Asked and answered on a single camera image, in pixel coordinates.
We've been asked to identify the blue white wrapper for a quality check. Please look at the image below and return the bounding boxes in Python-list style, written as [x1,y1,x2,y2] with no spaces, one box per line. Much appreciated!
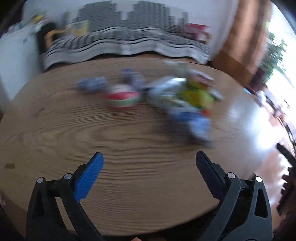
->
[168,108,213,147]

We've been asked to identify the green yellow snack bag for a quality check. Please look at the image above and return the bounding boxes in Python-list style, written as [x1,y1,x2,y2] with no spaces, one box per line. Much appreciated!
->
[178,79,214,110]

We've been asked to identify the blue crumpled wrapper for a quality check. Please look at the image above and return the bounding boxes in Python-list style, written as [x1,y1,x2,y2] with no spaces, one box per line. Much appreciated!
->
[76,77,107,94]

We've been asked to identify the silver foil snack bag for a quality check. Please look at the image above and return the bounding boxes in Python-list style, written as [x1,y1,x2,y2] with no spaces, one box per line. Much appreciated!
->
[145,76,192,110]

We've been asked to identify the red green round wrapper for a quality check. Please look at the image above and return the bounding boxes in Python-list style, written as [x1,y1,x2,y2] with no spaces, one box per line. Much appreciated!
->
[102,84,142,109]

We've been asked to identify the white cabinet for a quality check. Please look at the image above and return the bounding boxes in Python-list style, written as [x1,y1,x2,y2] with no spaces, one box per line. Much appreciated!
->
[1,25,43,101]

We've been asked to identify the brown curtain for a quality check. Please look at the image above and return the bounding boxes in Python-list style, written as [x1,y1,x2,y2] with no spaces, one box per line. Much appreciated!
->
[212,1,271,87]

